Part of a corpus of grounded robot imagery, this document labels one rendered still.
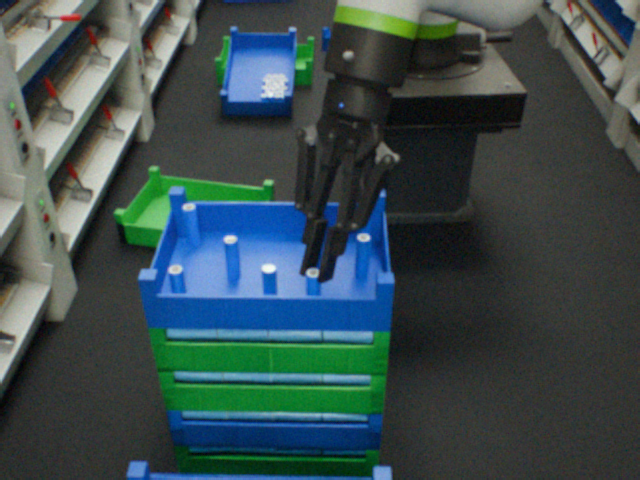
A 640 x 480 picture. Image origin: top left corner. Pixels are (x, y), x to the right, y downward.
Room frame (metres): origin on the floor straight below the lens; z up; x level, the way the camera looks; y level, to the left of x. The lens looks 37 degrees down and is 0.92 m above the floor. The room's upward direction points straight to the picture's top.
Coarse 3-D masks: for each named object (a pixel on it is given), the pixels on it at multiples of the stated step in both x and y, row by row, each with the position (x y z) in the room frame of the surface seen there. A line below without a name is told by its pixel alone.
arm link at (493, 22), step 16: (464, 0) 0.73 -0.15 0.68; (480, 0) 0.73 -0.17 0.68; (496, 0) 0.73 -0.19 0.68; (512, 0) 0.73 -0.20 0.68; (528, 0) 0.74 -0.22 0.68; (544, 0) 0.76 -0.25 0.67; (448, 16) 0.76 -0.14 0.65; (464, 16) 0.75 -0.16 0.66; (480, 16) 0.74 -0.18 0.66; (496, 16) 0.74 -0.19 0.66; (512, 16) 0.74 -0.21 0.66; (528, 16) 0.75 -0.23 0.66
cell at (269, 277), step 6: (270, 264) 0.64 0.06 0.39; (264, 270) 0.63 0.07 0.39; (270, 270) 0.63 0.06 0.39; (264, 276) 0.63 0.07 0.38; (270, 276) 0.63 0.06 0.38; (276, 276) 0.63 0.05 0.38; (264, 282) 0.63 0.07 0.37; (270, 282) 0.63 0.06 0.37; (276, 282) 0.63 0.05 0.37; (264, 288) 0.63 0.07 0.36; (270, 288) 0.63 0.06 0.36; (276, 288) 0.63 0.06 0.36; (264, 294) 0.63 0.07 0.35; (270, 294) 0.63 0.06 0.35; (276, 294) 0.63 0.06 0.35
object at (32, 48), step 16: (64, 0) 1.36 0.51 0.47; (80, 0) 1.39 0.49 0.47; (96, 0) 1.50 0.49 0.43; (16, 32) 1.17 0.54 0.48; (32, 32) 1.19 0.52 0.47; (48, 32) 1.21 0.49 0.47; (64, 32) 1.28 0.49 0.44; (16, 48) 1.04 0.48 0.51; (32, 48) 1.13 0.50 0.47; (48, 48) 1.19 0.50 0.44; (16, 64) 1.04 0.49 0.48; (32, 64) 1.11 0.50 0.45
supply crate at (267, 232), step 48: (384, 192) 0.79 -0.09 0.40; (240, 240) 0.78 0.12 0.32; (288, 240) 0.78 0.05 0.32; (384, 240) 0.71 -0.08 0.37; (144, 288) 0.60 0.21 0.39; (192, 288) 0.67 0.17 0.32; (240, 288) 0.67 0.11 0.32; (288, 288) 0.67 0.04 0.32; (336, 288) 0.67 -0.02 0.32; (384, 288) 0.60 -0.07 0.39
